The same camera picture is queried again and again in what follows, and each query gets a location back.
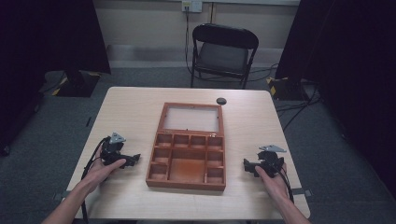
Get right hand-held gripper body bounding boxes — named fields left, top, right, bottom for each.
left=255, top=144, right=288, bottom=179

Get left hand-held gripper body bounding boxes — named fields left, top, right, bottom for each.
left=100, top=132, right=127, bottom=166

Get person's right hand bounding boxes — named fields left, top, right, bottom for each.
left=254, top=162, right=291, bottom=202

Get person's left hand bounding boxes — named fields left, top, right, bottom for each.
left=79, top=145, right=127, bottom=195

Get brown wooden compartment box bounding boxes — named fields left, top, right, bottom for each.
left=145, top=102, right=227, bottom=192

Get black stand base yellow tape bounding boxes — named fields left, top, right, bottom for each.
left=266, top=76, right=313, bottom=102

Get black folding chair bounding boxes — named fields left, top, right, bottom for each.
left=190, top=22, right=260, bottom=91

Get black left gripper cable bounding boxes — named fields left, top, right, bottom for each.
left=80, top=135, right=112, bottom=224

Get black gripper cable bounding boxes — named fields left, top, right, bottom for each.
left=273, top=164, right=295, bottom=204
left=80, top=135, right=112, bottom=224

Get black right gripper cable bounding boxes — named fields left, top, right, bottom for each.
left=273, top=164, right=295, bottom=204

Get grey table bracket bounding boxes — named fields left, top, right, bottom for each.
left=291, top=188, right=314, bottom=198
left=51, top=189, right=71, bottom=202

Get black floor cables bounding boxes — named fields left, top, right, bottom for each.
left=275, top=83, right=322, bottom=133

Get black wall socket cable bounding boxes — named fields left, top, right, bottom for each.
left=184, top=6, right=194, bottom=76

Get white wall socket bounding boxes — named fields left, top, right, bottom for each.
left=181, top=0, right=204, bottom=14

